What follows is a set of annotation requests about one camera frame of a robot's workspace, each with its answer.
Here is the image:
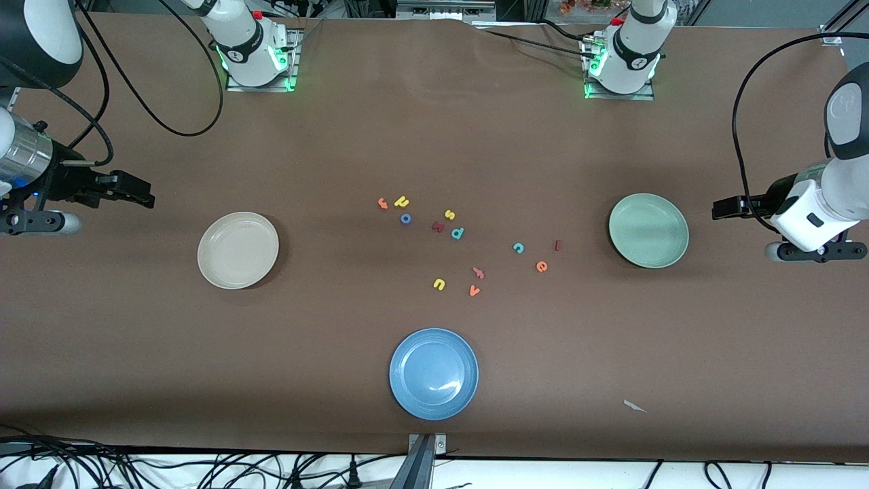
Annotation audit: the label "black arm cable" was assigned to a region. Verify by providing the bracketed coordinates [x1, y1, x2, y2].
[732, 31, 869, 232]
[0, 0, 225, 167]

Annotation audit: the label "brown paper table cover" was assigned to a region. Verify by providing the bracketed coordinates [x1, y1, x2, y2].
[0, 10, 869, 464]

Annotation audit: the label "beige plate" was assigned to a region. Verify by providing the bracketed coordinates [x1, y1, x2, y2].
[197, 211, 280, 291]

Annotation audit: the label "green plate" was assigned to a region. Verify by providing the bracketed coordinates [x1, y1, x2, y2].
[608, 193, 690, 270]

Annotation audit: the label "grey metal box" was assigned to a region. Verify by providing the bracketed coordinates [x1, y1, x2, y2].
[396, 0, 498, 21]

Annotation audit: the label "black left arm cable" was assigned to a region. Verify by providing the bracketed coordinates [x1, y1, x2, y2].
[732, 31, 869, 232]

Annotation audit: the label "long black base cable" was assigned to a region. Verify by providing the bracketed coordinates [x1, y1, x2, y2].
[483, 27, 597, 60]

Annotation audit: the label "metal camera post with bracket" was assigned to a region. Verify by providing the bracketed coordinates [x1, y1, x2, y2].
[388, 433, 447, 489]

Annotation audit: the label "looped black floor cable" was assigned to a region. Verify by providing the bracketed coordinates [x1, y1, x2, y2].
[703, 460, 742, 489]

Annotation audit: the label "aluminium profile with corner bracket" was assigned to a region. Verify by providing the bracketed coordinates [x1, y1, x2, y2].
[817, 0, 869, 46]

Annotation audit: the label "blue plate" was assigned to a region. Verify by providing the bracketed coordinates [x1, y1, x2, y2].
[389, 328, 479, 421]

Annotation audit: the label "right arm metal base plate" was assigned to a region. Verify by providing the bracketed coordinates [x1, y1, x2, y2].
[225, 31, 300, 92]

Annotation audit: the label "orange dried flowers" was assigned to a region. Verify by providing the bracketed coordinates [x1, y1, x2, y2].
[558, 0, 615, 16]

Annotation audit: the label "short black base cable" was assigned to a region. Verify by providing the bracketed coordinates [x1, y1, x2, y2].
[540, 19, 591, 43]

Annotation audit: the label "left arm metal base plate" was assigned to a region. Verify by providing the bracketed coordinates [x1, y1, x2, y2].
[583, 37, 657, 102]

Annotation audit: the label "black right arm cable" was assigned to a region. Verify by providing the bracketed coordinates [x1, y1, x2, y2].
[0, 0, 225, 167]

